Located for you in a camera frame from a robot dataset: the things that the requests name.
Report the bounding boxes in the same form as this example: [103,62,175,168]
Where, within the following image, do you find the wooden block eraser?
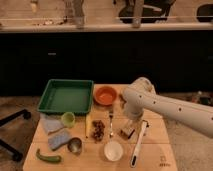
[121,122,135,139]

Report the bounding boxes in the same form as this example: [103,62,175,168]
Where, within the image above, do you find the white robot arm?
[122,77,213,138]

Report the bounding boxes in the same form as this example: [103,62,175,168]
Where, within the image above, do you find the orange-red bowl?
[94,86,117,106]

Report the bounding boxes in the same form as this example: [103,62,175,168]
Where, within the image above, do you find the silver fork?
[109,110,114,138]

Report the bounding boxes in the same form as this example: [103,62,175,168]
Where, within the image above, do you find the yellow banana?
[85,114,92,138]

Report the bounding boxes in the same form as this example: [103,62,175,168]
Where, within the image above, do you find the brown dried flower cluster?
[92,120,105,142]

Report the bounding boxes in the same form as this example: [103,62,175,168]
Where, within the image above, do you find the green plastic tray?
[38,79,94,116]

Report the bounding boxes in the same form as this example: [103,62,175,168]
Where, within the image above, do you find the light green cup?
[61,112,75,128]

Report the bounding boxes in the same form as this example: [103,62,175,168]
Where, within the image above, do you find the grey cloth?
[40,114,64,134]

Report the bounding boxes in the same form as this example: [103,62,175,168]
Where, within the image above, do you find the white cup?
[104,141,123,162]

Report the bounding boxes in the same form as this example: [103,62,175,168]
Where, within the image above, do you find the silver metal cup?
[67,137,82,155]

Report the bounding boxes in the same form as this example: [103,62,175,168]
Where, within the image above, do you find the blue sponge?
[48,130,71,151]

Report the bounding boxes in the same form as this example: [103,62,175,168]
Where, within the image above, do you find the dark office chair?
[118,0,176,24]

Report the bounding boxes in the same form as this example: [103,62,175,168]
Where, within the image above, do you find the green pepper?
[36,150,62,164]

